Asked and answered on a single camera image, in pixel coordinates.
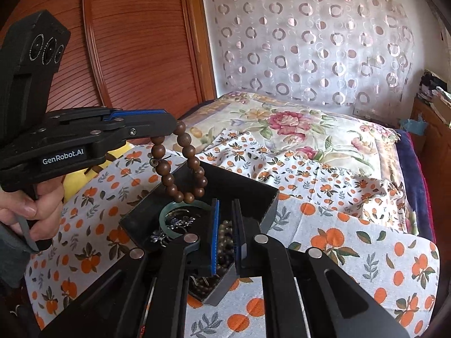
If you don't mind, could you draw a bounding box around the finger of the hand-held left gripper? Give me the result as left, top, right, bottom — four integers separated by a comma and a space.
100, 113, 177, 148
102, 108, 170, 122

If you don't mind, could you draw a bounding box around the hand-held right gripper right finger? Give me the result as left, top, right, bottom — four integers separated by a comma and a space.
233, 199, 413, 338

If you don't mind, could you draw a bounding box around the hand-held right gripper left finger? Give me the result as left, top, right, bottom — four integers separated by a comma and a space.
37, 199, 221, 338

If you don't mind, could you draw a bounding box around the dark bead bracelet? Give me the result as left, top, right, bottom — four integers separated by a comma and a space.
188, 220, 237, 298

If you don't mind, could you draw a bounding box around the brown wooden bead bracelet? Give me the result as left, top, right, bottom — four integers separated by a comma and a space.
150, 120, 208, 203

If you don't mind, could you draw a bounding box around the silver flower ornament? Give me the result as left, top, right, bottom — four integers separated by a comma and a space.
150, 216, 196, 248

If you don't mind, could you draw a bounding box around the green jade bangle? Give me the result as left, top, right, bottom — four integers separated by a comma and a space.
158, 201, 215, 241

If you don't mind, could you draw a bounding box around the black cardboard box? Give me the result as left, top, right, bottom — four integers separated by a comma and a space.
119, 162, 279, 307

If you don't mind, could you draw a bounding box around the person's left hand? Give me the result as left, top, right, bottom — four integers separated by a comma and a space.
0, 178, 65, 251

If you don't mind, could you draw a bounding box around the yellow plush toy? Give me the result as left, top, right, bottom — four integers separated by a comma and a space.
63, 147, 135, 205

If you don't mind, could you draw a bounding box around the brown wooden wardrobe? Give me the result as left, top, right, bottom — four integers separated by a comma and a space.
0, 0, 218, 122

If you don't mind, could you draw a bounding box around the orange fruit print cloth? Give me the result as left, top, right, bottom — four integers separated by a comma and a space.
28, 130, 442, 338

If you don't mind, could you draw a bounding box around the floral bedsheet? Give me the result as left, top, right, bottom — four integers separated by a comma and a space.
178, 91, 403, 198

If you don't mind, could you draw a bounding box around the dark blue blanket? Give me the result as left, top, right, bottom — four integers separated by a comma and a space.
395, 128, 436, 244

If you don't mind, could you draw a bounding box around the teal cloth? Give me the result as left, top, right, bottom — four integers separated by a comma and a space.
400, 113, 429, 133

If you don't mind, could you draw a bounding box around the wooden cabinet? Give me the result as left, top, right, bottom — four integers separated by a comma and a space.
410, 97, 451, 191

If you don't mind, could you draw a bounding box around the stack of papers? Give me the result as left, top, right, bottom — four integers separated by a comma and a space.
417, 70, 451, 121

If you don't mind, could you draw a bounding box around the sheer ring-pattern curtain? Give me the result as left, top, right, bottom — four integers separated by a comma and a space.
208, 0, 417, 114

